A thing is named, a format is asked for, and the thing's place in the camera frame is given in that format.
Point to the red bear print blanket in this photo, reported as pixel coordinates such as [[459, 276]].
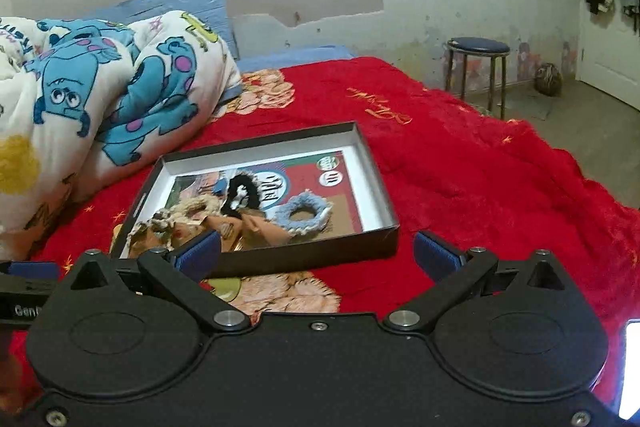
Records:
[[475, 167]]

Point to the round blue seat stool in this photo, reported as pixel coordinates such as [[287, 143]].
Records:
[[477, 45]]

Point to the light blue scrunchie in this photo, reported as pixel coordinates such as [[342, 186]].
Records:
[[285, 212]]

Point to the glowing white screen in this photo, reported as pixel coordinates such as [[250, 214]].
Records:
[[631, 367]]

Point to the beige knitted scrunchie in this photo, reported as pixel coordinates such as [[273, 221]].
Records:
[[192, 206]]

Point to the blue bed sheet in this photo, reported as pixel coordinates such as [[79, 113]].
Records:
[[300, 57]]

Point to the black scrunchie with lace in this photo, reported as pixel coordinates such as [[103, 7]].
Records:
[[237, 184]]

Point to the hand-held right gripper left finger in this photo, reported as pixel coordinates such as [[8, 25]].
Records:
[[197, 252]]

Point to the white door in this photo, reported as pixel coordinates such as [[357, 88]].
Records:
[[605, 52]]

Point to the brown scrunchie with white lace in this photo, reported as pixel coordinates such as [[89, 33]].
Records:
[[155, 227]]

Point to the red cover book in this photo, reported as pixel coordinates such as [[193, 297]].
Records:
[[305, 174]]

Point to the black cardboard box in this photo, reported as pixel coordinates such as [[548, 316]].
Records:
[[325, 252]]

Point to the white cartoon monster blanket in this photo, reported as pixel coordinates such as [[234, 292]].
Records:
[[100, 57]]

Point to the woven striped ball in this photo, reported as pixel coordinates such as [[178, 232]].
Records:
[[548, 80]]

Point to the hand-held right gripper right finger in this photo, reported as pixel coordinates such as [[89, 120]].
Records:
[[435, 257]]

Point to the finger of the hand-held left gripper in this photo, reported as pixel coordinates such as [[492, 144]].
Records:
[[32, 271]]

